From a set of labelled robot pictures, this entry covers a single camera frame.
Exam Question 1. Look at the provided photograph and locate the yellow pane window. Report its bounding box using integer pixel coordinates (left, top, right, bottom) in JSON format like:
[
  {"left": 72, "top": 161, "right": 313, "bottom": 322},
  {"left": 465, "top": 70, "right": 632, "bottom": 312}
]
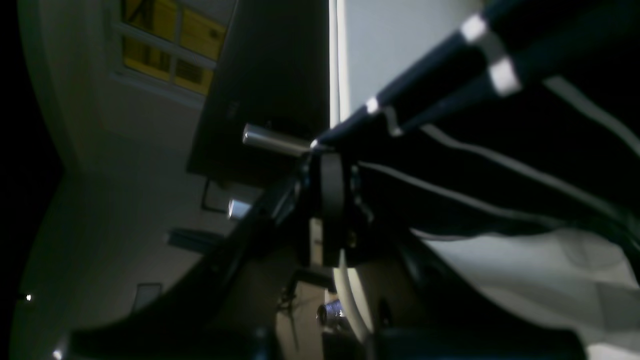
[{"left": 102, "top": 0, "right": 237, "bottom": 107}]

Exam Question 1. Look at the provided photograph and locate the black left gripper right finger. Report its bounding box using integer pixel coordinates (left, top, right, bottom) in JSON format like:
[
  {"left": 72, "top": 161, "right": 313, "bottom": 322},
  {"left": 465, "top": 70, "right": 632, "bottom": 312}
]
[{"left": 330, "top": 153, "right": 586, "bottom": 360}]

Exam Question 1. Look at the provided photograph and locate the navy white striped t-shirt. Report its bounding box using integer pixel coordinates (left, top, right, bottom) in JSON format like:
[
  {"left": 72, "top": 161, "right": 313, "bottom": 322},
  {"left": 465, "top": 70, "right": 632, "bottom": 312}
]
[{"left": 317, "top": 0, "right": 639, "bottom": 261}]

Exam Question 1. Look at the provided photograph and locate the white door frame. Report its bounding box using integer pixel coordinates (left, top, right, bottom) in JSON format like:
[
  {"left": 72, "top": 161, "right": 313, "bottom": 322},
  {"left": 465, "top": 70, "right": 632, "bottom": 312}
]
[{"left": 327, "top": 0, "right": 351, "bottom": 129}]

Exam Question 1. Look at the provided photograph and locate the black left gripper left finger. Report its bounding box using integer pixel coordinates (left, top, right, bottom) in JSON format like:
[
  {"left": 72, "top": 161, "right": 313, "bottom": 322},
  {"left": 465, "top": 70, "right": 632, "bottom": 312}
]
[{"left": 67, "top": 153, "right": 332, "bottom": 360}]

